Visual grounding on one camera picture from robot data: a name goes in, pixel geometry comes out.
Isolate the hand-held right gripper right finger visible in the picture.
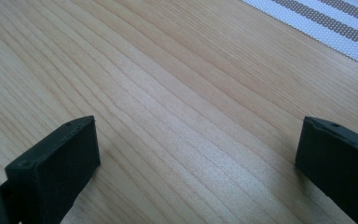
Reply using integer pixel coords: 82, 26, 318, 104
294, 116, 358, 224

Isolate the striped woven placemat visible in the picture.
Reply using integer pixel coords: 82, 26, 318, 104
240, 0, 358, 71

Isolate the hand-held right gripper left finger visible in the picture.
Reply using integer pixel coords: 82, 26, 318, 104
0, 115, 102, 224

